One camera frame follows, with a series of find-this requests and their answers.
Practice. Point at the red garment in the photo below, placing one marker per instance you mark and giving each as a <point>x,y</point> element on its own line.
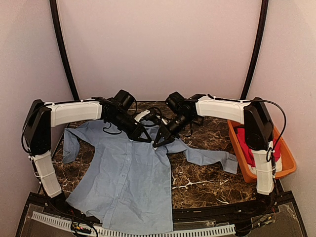
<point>240,133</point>

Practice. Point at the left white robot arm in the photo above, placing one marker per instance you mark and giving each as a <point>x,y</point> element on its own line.
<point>42,117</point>

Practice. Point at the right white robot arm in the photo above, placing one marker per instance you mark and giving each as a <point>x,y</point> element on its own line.
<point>252,114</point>

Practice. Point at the light blue shirt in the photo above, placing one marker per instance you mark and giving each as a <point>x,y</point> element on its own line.
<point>128,184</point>

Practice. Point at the white slotted cable duct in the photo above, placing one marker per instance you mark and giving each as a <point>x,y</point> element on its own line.
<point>65,225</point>

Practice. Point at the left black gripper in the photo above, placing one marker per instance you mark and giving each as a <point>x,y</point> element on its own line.
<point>135,133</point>

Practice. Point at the left black frame post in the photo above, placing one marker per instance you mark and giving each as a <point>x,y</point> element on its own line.
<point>62,49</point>

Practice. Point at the black front rail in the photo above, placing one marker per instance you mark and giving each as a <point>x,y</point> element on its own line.
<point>243,214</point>

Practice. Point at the orange plastic basin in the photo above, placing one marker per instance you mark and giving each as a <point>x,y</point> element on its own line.
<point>288,162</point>

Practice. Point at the white garment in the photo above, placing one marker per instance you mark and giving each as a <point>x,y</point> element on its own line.
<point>253,170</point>

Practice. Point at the right black frame post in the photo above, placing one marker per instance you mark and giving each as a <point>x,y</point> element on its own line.
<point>256,49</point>

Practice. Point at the black frame post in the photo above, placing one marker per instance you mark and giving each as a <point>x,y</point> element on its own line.
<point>256,49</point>
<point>62,49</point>

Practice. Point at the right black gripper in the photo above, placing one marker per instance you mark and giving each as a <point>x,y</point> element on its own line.
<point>168,135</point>

